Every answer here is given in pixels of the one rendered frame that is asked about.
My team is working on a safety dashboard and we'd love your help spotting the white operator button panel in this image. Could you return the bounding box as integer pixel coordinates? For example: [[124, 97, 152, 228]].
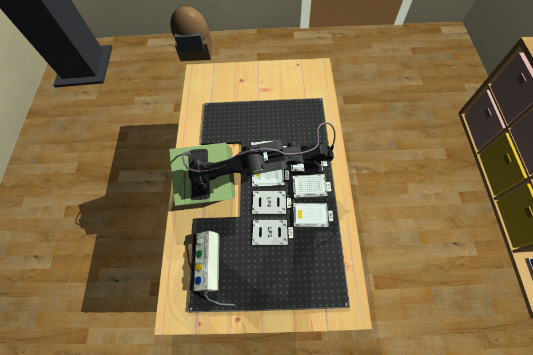
[[194, 231, 235, 306]]

